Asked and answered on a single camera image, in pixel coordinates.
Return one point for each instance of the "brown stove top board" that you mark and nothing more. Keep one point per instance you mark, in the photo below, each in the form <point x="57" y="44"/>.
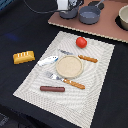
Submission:
<point x="106" y="26"/>

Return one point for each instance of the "yellow bread loaf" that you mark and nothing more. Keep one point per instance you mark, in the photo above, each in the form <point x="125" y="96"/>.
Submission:
<point x="23" y="57"/>

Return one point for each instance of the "grey saucepan with handle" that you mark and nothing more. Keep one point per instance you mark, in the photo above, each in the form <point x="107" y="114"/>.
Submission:
<point x="89" y="14"/>

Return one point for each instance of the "black burner under saucepan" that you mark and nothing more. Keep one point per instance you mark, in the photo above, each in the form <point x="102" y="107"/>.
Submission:
<point x="98" y="3"/>

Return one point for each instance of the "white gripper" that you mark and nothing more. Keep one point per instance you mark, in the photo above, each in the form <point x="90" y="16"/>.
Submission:
<point x="63" y="4"/>

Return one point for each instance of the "beige round plate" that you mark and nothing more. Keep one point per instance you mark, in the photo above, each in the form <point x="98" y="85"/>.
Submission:
<point x="69" y="66"/>

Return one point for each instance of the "brown sausage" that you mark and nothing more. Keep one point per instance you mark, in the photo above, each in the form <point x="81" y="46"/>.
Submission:
<point x="52" y="89"/>

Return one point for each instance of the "fork with wooden handle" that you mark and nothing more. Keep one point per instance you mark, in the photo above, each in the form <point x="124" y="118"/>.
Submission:
<point x="55" y="77"/>

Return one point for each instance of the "white and blue fish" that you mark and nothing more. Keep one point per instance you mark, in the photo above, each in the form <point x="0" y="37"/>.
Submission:
<point x="48" y="60"/>

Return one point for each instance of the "knife with wooden handle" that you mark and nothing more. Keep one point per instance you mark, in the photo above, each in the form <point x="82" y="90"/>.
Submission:
<point x="80" y="56"/>

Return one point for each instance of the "beige bowl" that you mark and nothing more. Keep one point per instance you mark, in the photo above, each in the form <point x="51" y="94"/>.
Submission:
<point x="123" y="14"/>

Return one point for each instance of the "white woven placemat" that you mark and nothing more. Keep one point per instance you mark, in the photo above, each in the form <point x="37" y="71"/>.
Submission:
<point x="74" y="105"/>

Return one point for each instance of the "red tomato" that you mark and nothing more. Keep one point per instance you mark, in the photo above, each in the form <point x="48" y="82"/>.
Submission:
<point x="81" y="42"/>

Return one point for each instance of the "grey two-handled pot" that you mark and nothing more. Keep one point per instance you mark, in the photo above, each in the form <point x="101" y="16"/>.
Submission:
<point x="68" y="11"/>

